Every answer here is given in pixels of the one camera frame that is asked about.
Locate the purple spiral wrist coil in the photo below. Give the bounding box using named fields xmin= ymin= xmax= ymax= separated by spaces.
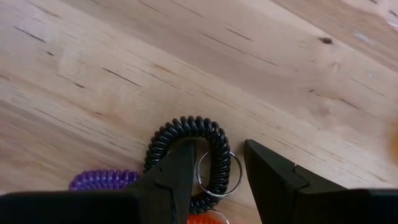
xmin=68 ymin=169 xmax=141 ymax=191

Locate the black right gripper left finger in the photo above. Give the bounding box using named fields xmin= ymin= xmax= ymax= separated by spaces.
xmin=0 ymin=139 xmax=197 ymax=224

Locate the black spiral wrist coil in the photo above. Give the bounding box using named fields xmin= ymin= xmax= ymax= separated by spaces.
xmin=143 ymin=115 xmax=244 ymax=215

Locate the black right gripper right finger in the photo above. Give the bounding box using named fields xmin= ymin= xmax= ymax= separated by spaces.
xmin=244 ymin=139 xmax=398 ymax=224

